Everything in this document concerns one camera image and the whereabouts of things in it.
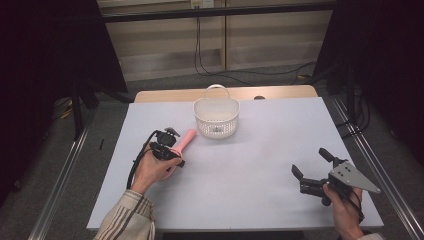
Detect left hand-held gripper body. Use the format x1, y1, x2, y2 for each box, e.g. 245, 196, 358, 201
148, 127, 182, 162

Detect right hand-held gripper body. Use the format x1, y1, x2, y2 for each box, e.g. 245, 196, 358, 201
320, 158, 382, 207

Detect pink hairbrush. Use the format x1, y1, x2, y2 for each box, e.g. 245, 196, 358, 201
162, 128, 199, 181

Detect white plastic basket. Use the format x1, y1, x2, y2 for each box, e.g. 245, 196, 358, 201
193, 84, 241, 140

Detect person's left hand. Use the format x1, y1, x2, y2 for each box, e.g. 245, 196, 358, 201
130, 141, 183, 195

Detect person's right hand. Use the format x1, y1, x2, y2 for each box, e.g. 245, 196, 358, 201
321, 182, 365, 240

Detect white table cover sheet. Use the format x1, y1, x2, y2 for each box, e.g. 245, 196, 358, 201
85, 97, 384, 233

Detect light wooden table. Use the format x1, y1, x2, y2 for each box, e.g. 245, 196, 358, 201
133, 84, 319, 104

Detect black metal stand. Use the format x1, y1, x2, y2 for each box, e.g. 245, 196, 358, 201
70, 79, 85, 141

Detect dark curtain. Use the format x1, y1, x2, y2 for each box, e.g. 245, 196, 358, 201
312, 0, 424, 168
0, 0, 129, 208

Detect black horizontal bar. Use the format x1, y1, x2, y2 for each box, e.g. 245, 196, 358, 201
100, 1, 337, 24

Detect right hand-held gripper cable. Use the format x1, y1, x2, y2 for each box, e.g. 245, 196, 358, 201
344, 188, 366, 224

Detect hand-held gripper cable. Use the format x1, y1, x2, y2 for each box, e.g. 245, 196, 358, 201
126, 130, 160, 191
344, 188, 366, 224

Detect aluminium floor rail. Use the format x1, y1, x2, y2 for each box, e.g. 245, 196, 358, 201
330, 95, 424, 240
27, 109, 98, 240

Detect left hand-held gripper cable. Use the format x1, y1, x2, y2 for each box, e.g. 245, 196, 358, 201
126, 130, 160, 191

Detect black floor cables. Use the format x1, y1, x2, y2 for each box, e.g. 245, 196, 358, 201
335, 87, 372, 140

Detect black wall cables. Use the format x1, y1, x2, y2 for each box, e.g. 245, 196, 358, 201
193, 16, 318, 86

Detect white wall socket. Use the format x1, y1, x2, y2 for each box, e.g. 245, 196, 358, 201
190, 0, 215, 10

